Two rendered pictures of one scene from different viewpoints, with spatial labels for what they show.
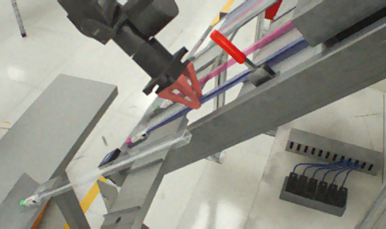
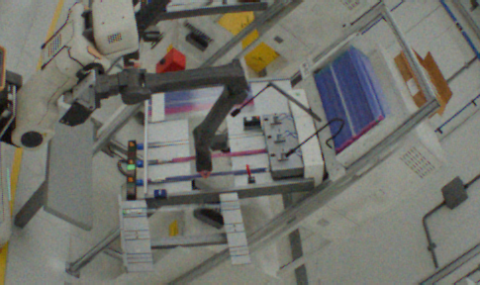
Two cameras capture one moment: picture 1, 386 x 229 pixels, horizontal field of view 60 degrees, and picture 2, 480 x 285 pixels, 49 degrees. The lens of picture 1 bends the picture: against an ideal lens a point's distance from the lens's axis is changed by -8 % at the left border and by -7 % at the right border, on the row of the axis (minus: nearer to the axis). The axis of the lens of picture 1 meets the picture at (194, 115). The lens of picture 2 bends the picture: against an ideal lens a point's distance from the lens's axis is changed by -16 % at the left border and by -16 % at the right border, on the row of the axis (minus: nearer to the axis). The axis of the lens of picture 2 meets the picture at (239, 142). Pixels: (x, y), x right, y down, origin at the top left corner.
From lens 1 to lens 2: 2.20 m
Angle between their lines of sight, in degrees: 50
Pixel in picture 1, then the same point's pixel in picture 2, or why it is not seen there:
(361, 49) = (289, 185)
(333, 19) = (283, 173)
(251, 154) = (100, 170)
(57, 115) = (72, 143)
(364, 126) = (219, 180)
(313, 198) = (211, 219)
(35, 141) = (71, 163)
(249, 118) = (243, 193)
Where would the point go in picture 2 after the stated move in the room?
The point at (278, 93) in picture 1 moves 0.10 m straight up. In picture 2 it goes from (259, 189) to (277, 176)
